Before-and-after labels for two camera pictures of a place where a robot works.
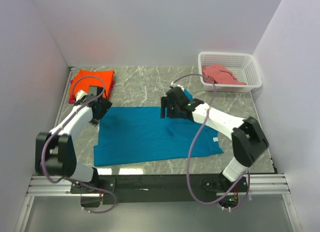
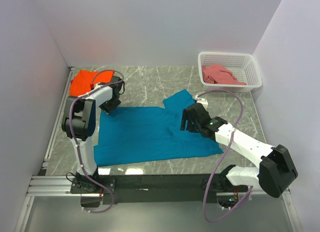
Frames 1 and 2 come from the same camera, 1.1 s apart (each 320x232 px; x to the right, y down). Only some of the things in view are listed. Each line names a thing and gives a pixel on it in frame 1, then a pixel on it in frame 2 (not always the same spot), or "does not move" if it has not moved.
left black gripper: [105, 105] -> [109, 108]
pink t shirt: [220, 75] does not move
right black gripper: [166, 102] -> [186, 116]
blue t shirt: [133, 134] does not move
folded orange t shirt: [82, 79] does not move
